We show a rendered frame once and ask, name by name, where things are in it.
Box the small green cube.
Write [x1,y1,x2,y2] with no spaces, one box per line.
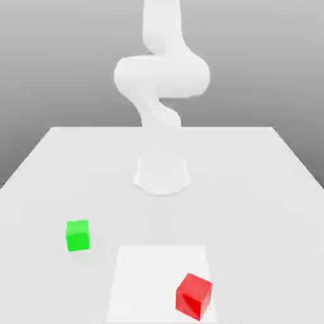
[65,219,91,252]

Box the small red cube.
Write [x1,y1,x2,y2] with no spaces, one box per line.
[175,272,213,322]

